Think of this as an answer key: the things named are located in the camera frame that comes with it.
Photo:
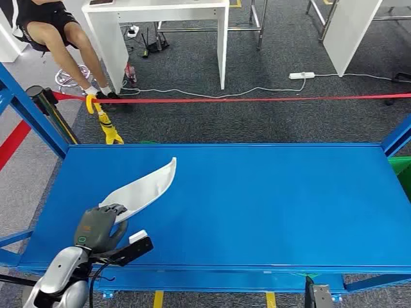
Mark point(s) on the steel table with white panel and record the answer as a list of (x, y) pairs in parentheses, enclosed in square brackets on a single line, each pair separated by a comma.
[(350, 29)]

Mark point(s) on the yellow plastic object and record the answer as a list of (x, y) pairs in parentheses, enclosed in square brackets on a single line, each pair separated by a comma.
[(110, 131)]

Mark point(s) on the black router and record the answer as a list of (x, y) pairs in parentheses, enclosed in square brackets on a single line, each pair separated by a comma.
[(157, 44)]

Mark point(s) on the white curved plastic part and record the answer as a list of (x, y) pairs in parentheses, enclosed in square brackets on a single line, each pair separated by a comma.
[(141, 191)]

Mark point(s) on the steel table frame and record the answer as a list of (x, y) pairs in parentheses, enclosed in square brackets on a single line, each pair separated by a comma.
[(261, 25)]

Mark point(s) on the black stanchion post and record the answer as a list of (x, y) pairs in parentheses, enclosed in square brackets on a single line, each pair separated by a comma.
[(54, 114)]

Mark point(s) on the blue metal shelf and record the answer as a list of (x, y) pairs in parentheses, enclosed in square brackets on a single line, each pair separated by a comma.
[(257, 204)]

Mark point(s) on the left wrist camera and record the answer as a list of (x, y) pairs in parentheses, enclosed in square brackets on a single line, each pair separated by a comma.
[(134, 251)]

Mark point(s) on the red floor tape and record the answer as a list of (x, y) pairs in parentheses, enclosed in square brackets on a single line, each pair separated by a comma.
[(13, 142)]

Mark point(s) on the yellow floor tape square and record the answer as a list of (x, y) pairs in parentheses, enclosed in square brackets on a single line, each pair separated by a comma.
[(158, 299)]

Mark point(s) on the white desk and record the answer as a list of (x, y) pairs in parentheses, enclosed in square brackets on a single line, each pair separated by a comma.
[(154, 8)]

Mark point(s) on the chrome stool base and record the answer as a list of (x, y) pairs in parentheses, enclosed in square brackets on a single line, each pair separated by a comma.
[(64, 78)]

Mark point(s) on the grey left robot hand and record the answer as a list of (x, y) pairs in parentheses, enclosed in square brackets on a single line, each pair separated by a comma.
[(96, 231)]

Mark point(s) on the white power strip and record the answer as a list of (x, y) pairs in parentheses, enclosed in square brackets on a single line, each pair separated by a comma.
[(133, 31), (301, 75)]

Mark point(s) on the person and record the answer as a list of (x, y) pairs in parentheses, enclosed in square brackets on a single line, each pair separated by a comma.
[(54, 34)]

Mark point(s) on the red barrier belt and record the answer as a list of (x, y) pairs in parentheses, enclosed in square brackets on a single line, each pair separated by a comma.
[(224, 100)]

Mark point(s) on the white display board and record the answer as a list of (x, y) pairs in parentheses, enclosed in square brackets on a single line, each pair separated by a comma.
[(6, 46)]

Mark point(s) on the green plastic crate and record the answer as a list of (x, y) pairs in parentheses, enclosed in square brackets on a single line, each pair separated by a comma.
[(401, 170)]

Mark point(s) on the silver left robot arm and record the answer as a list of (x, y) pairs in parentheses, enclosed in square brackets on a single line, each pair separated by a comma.
[(60, 272)]

